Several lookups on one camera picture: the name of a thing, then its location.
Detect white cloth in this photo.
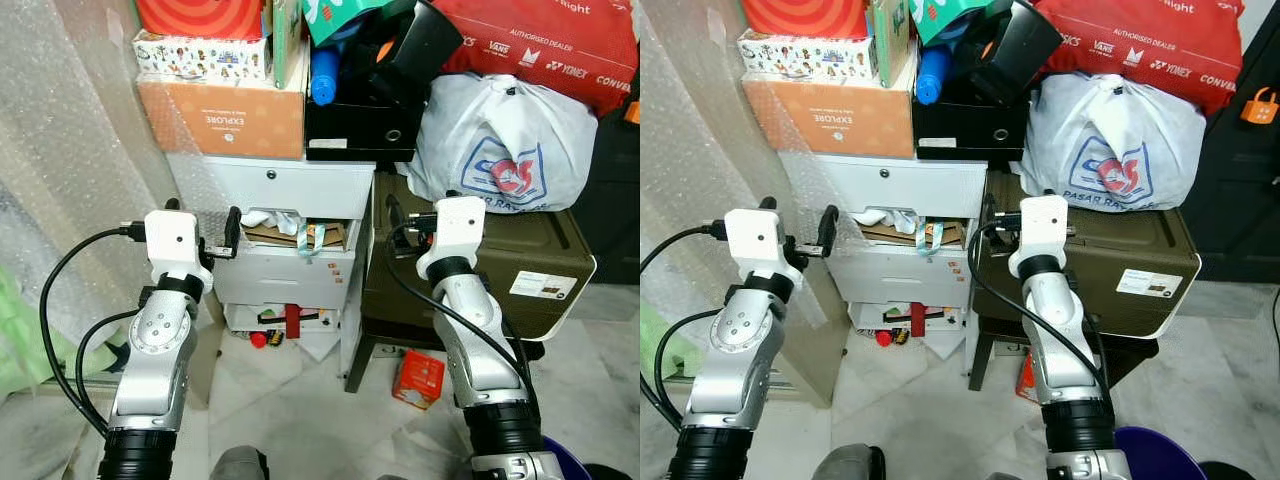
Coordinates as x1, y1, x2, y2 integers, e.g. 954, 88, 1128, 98
858, 206, 916, 235
239, 207, 302, 237

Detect brown cardboard piece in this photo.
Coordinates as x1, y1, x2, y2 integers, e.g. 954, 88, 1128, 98
862, 220, 963, 249
244, 221, 348, 252

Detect white drawer cabinet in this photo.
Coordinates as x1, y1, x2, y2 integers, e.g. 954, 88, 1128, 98
777, 152, 987, 377
164, 152, 377, 383

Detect black flat box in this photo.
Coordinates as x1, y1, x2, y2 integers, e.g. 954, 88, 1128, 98
304, 95, 422, 163
911, 95, 1032, 164

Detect orange cardboard box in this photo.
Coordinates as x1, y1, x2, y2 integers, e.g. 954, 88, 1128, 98
741, 74, 917, 160
136, 74, 307, 160

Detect clear bubble wrap sheet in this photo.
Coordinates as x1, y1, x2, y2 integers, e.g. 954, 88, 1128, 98
640, 0, 833, 403
0, 0, 213, 383

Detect olive green storage box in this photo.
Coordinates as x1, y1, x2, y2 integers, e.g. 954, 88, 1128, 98
971, 170, 1202, 341
360, 170, 599, 343

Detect white plastic shopping bag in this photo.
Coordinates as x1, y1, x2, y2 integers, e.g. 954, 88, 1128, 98
1019, 72, 1209, 212
404, 72, 600, 215

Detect white cartoon print box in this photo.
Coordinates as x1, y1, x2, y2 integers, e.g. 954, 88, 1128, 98
132, 30, 274, 83
737, 30, 882, 84

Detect blue bottle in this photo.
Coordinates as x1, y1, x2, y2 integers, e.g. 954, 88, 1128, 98
309, 45, 342, 107
916, 45, 950, 107

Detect black cabinet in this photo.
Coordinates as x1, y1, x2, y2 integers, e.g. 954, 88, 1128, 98
584, 95, 641, 287
1179, 0, 1280, 287

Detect small red box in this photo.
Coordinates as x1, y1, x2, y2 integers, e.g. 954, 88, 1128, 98
1014, 350, 1042, 404
391, 349, 447, 410

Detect black bag orange trim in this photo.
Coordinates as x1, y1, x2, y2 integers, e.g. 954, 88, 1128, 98
344, 0, 467, 107
949, 0, 1065, 107

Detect green plastic bag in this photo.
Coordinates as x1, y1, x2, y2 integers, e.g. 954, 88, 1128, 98
640, 304, 692, 382
0, 264, 47, 397

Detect red box white circles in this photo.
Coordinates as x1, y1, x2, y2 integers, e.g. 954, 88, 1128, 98
134, 0, 267, 42
739, 0, 872, 42

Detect green edged box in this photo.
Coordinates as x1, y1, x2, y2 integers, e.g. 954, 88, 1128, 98
867, 0, 914, 90
268, 0, 307, 91

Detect grey robot left leg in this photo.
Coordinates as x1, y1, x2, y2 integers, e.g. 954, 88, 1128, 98
208, 445, 271, 480
813, 444, 888, 480

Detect red sports brand bag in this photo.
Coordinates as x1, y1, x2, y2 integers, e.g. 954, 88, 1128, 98
429, 0, 640, 117
1034, 0, 1247, 117

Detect purple bucket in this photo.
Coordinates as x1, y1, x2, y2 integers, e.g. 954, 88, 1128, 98
540, 434, 592, 480
1114, 425, 1207, 480

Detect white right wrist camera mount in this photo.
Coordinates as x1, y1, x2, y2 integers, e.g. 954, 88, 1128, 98
1007, 195, 1077, 280
415, 196, 487, 282

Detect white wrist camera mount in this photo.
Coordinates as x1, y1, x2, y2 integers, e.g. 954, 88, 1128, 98
415, 196, 487, 282
144, 208, 215, 287
724, 207, 807, 287
1007, 195, 1077, 280

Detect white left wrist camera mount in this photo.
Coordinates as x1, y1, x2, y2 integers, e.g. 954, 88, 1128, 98
144, 208, 215, 287
724, 207, 807, 287

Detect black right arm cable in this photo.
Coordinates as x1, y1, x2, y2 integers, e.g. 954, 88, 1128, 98
968, 222, 1107, 396
382, 222, 536, 411

